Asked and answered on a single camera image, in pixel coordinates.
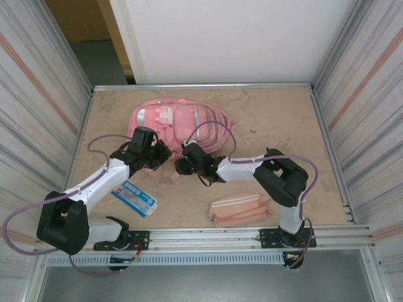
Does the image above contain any blue white packet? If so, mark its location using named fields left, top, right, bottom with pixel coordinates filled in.
left=111, top=181, right=157, bottom=218

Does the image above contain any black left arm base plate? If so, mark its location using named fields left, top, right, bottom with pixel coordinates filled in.
left=93, top=230, right=150, bottom=252

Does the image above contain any long aluminium mounting rail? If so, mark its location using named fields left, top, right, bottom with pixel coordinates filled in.
left=34, top=223, right=377, bottom=252

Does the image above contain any thin aluminium table edge rail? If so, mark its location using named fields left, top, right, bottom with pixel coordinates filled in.
left=93, top=82, right=315, bottom=92

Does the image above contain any brown wooden door jamb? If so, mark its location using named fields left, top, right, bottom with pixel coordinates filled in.
left=96, top=0, right=136, bottom=84

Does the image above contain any pink backpack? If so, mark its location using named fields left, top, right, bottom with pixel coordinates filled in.
left=127, top=97, right=237, bottom=181

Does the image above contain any grey slotted cable duct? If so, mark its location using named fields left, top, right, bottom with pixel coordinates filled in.
left=46, top=254, right=286, bottom=267

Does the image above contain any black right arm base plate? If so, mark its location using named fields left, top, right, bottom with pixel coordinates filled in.
left=259, top=228, right=317, bottom=249

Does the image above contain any aluminium side rail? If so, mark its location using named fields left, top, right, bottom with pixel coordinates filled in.
left=58, top=89, right=95, bottom=229

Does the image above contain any peach striped pencil case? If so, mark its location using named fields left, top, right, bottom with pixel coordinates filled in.
left=208, top=193, right=273, bottom=227

